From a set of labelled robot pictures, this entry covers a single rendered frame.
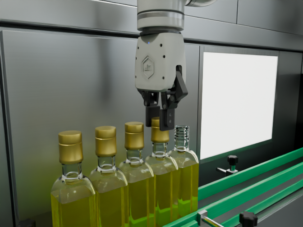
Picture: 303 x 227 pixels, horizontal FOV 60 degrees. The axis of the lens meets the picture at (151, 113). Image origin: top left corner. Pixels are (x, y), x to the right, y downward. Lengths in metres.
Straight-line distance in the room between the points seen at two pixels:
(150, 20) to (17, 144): 0.32
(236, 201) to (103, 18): 0.51
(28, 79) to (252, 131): 0.75
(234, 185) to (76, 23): 0.58
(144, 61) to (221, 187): 0.42
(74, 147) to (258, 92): 0.73
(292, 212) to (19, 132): 0.77
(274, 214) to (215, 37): 0.51
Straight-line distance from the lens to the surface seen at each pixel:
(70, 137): 0.40
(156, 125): 0.48
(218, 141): 0.85
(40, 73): 0.52
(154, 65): 0.46
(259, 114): 1.01
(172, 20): 0.46
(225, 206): 0.65
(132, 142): 0.46
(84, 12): 0.57
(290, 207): 0.91
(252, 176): 0.87
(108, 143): 0.42
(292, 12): 1.25
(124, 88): 0.59
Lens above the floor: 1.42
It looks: 9 degrees down
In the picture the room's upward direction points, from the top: straight up
